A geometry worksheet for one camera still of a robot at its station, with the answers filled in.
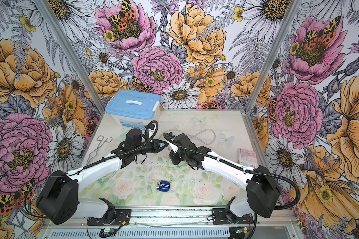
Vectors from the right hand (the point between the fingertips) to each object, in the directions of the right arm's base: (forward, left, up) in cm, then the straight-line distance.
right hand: (172, 156), depth 81 cm
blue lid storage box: (+35, +26, +3) cm, 44 cm away
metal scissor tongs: (+11, +51, -12) cm, 54 cm away
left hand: (+4, +2, +3) cm, 5 cm away
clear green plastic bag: (+24, +37, -14) cm, 46 cm away
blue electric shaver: (-12, +6, -11) cm, 17 cm away
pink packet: (+3, -44, -11) cm, 46 cm away
